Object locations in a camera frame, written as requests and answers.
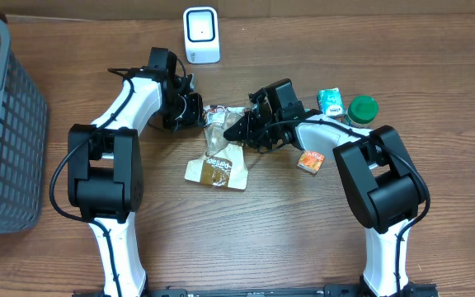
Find mixed beans printed bag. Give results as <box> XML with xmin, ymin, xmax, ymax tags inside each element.
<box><xmin>203</xmin><ymin>105</ymin><xmax>249</xmax><ymax>129</ymax></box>

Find brown Pantree mushroom bag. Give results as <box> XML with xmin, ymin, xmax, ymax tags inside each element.
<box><xmin>185</xmin><ymin>124</ymin><xmax>248</xmax><ymax>191</ymax></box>

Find orange Kleenex tissue pack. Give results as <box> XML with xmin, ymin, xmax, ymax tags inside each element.
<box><xmin>297</xmin><ymin>150</ymin><xmax>325</xmax><ymax>174</ymax></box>

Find teal Kleenex tissue pack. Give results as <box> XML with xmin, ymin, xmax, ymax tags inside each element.
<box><xmin>317</xmin><ymin>87</ymin><xmax>345</xmax><ymax>118</ymax></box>

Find green lid beige jar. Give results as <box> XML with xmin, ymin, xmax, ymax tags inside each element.
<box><xmin>343</xmin><ymin>95</ymin><xmax>379</xmax><ymax>128</ymax></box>

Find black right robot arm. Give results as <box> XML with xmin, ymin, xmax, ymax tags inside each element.
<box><xmin>223</xmin><ymin>78</ymin><xmax>437</xmax><ymax>296</ymax></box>

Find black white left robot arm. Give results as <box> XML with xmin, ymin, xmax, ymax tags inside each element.
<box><xmin>59</xmin><ymin>47</ymin><xmax>204</xmax><ymax>296</ymax></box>

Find white barcode scanner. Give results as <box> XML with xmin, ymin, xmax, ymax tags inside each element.
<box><xmin>183</xmin><ymin>6</ymin><xmax>220</xmax><ymax>64</ymax></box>

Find grey plastic mesh basket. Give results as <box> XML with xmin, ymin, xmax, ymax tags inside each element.
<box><xmin>0</xmin><ymin>20</ymin><xmax>49</xmax><ymax>234</ymax></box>

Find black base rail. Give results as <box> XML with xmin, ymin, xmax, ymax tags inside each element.
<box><xmin>71</xmin><ymin>282</ymin><xmax>440</xmax><ymax>297</ymax></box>

